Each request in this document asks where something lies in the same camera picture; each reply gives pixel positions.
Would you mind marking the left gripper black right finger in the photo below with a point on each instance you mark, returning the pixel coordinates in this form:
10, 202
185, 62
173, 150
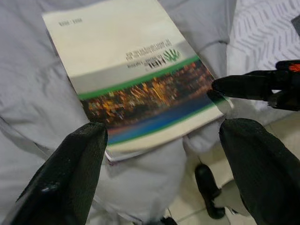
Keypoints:
264, 173

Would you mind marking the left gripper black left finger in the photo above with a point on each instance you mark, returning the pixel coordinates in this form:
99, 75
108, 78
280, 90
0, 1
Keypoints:
68, 178

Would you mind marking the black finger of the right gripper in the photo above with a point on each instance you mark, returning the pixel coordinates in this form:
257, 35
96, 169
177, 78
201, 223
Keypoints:
286, 100
248, 84

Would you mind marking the white magazine with city photo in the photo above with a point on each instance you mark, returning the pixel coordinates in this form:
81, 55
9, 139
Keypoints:
129, 70

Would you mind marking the white patterned mattress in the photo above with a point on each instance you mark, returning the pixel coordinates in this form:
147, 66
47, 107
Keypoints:
262, 30

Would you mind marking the grey duvet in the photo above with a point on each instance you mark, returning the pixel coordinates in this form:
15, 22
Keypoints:
28, 82

